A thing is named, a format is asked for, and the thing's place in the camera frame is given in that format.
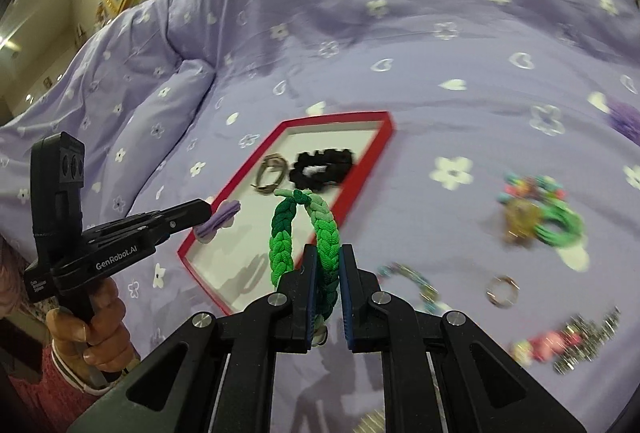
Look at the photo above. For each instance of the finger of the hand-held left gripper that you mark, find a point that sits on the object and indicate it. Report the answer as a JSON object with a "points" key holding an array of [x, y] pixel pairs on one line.
{"points": [[190, 213]]}

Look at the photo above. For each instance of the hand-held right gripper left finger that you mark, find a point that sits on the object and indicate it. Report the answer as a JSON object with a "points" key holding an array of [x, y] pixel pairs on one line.
{"points": [[310, 278]]}

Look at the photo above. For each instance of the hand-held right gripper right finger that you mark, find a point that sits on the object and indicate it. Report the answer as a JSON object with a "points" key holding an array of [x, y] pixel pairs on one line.
{"points": [[346, 278]]}

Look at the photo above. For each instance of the purple flower hair clip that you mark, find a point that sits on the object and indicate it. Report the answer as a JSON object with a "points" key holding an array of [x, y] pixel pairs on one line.
{"points": [[215, 223]]}

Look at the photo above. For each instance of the red jewelry box tray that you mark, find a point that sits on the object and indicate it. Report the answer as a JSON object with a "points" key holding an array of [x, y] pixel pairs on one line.
{"points": [[345, 138]]}

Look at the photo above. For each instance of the amber claw hair clip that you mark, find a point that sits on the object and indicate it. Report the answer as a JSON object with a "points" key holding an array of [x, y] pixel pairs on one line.
{"points": [[522, 218]]}

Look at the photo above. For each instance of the white flower charm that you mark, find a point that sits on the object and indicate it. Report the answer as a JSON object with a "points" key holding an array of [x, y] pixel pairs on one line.
{"points": [[522, 350]]}

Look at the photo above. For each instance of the pink charm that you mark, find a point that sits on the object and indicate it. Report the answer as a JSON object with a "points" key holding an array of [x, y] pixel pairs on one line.
{"points": [[545, 343]]}

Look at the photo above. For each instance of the person's left hand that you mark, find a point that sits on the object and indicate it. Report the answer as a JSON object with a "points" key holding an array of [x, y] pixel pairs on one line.
{"points": [[107, 328]]}

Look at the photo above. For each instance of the black scrunchie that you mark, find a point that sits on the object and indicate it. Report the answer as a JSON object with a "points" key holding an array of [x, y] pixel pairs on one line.
{"points": [[300, 163]]}

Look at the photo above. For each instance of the purple floral bedspread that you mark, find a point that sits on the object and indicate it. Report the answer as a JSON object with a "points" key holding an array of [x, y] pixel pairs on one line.
{"points": [[400, 38]]}

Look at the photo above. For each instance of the purple fluffy pompom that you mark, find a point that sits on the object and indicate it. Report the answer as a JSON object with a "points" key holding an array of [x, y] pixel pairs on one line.
{"points": [[625, 118]]}

